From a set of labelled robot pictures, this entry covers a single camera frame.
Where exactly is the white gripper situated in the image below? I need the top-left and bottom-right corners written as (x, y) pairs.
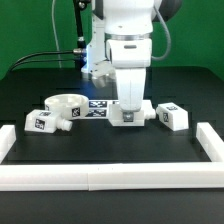
top-left (106, 39), bottom-right (152, 121)

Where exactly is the white round stool seat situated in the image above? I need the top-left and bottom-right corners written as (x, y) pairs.
top-left (44, 94), bottom-right (89, 120)

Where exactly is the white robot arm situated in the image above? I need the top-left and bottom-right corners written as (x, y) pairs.
top-left (82, 0), bottom-right (182, 126)

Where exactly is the white marker sheet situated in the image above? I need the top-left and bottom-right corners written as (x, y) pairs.
top-left (86, 100), bottom-right (118, 119)

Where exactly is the white front fence rail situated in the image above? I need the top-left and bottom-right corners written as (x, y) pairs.
top-left (0, 162), bottom-right (224, 191)

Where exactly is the white fence rail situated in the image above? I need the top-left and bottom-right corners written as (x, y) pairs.
top-left (0, 162), bottom-right (224, 191)
top-left (0, 125), bottom-right (16, 164)
top-left (196, 122), bottom-right (224, 163)

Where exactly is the black camera stand pole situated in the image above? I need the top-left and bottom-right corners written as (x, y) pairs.
top-left (72, 0), bottom-right (90, 70)

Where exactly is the black cable pair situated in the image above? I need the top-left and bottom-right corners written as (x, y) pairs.
top-left (9, 49), bottom-right (84, 72)

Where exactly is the white right fence rail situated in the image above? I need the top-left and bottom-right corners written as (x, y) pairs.
top-left (196, 122), bottom-right (224, 163)

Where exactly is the white left fence rail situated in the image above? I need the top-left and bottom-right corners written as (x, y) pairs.
top-left (0, 125), bottom-right (16, 164)

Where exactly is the grey thin cable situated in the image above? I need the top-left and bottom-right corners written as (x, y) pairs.
top-left (50, 0), bottom-right (63, 69)

